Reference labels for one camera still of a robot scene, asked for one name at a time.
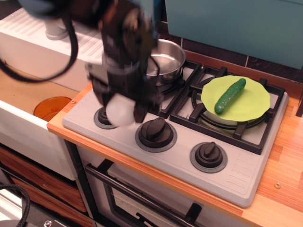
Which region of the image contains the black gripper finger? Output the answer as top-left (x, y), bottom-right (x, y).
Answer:
top-left (92, 79), bottom-right (116, 107)
top-left (134, 101), bottom-right (155, 123)

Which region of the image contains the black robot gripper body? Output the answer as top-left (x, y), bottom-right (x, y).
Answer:
top-left (85, 63), bottom-right (164, 106)

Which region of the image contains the white toy mushroom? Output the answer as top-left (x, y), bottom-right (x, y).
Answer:
top-left (106, 94), bottom-right (135, 127)

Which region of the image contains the green toy pickle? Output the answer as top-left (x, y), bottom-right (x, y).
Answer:
top-left (214, 78), bottom-right (246, 115)

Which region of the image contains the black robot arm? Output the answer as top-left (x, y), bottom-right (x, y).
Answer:
top-left (20, 0), bottom-right (163, 126)

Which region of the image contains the black left stove knob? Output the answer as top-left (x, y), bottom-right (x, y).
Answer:
top-left (94, 107), bottom-right (116, 130)

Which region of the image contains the black stove knob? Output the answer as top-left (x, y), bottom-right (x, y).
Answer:
top-left (190, 142), bottom-right (228, 174)
top-left (135, 117), bottom-right (178, 153)
top-left (94, 107), bottom-right (116, 130)

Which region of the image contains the black middle stove knob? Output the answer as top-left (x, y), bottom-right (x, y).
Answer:
top-left (135, 117), bottom-right (178, 153)

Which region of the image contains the stainless steel pot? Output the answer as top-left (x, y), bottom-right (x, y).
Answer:
top-left (146, 39), bottom-right (186, 85)

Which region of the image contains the grey toy stove top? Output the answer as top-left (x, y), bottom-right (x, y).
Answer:
top-left (61, 59), bottom-right (290, 209)

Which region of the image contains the black right stove knob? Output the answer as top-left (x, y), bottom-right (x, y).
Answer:
top-left (190, 142), bottom-right (228, 174)

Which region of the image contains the lime green plate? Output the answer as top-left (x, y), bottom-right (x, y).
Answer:
top-left (201, 75), bottom-right (270, 122)

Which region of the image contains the black left burner grate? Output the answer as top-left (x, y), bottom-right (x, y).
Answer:
top-left (148, 60), bottom-right (202, 119)

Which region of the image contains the black burner grate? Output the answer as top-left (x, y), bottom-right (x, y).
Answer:
top-left (170, 66), bottom-right (287, 155)
top-left (148, 60), bottom-right (202, 119)

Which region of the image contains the grey toy faucet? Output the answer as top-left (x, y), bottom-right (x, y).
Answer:
top-left (44, 19), bottom-right (68, 40)

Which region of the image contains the white toy sink unit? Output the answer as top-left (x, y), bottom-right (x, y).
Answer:
top-left (0, 9), bottom-right (103, 180)

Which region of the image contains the toy oven door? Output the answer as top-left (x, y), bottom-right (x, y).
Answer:
top-left (77, 147), bottom-right (245, 227)

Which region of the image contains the black right burner grate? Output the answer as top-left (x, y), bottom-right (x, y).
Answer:
top-left (170, 66), bottom-right (287, 155)

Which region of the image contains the wooden drawer front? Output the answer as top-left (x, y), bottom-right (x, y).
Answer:
top-left (0, 144), bottom-right (93, 227)

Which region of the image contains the brass countertop screw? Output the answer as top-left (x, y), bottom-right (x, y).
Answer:
top-left (275, 183), bottom-right (281, 189)

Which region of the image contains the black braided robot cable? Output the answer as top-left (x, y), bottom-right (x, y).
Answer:
top-left (0, 18), bottom-right (79, 83)

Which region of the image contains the black oven door handle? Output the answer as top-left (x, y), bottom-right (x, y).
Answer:
top-left (85, 164), bottom-right (202, 227)

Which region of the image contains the black braided foreground cable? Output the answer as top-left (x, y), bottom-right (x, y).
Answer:
top-left (0, 183), bottom-right (31, 227)

